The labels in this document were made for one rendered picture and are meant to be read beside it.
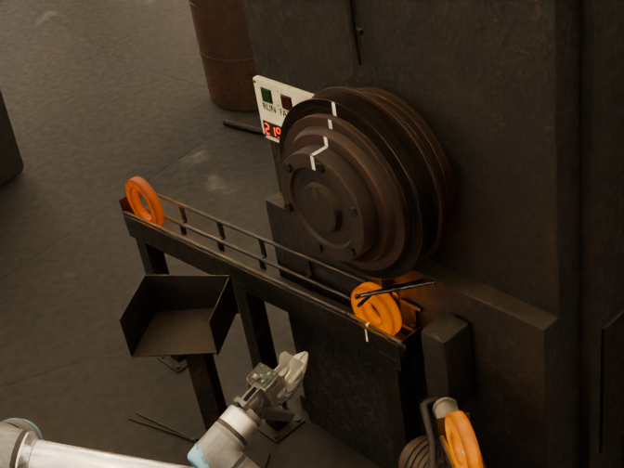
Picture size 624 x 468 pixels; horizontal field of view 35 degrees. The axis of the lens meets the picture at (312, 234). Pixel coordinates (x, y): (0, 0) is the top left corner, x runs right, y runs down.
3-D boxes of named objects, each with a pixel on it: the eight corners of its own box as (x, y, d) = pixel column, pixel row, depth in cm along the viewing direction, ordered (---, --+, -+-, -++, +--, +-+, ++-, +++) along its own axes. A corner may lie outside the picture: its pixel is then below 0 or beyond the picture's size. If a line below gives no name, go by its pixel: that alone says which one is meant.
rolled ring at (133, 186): (147, 187, 319) (155, 183, 321) (118, 174, 333) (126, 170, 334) (162, 236, 328) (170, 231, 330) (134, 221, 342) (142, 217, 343)
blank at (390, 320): (353, 276, 259) (344, 281, 257) (394, 287, 247) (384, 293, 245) (368, 325, 265) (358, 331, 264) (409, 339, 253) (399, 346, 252)
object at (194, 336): (196, 449, 327) (144, 274, 287) (273, 454, 320) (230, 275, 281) (176, 498, 311) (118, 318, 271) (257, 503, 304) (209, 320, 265)
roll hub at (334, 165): (304, 229, 248) (285, 130, 232) (384, 268, 229) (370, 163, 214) (287, 240, 245) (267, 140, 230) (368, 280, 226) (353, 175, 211)
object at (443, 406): (458, 414, 235) (456, 394, 232) (468, 438, 227) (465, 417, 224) (434, 420, 234) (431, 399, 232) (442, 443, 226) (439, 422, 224)
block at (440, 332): (454, 380, 255) (448, 306, 242) (478, 394, 250) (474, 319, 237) (426, 403, 250) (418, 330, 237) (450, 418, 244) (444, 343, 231)
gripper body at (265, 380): (282, 372, 232) (247, 411, 228) (295, 392, 238) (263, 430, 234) (261, 359, 237) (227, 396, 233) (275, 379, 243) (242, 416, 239)
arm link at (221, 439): (213, 488, 233) (181, 460, 234) (248, 448, 237) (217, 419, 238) (214, 487, 224) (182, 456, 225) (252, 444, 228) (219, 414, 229)
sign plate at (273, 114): (269, 134, 275) (257, 74, 265) (334, 160, 257) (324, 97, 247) (263, 137, 273) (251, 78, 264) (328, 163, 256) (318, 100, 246)
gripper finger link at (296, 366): (308, 346, 237) (282, 375, 234) (317, 360, 241) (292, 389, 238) (299, 341, 239) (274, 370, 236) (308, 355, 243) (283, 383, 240)
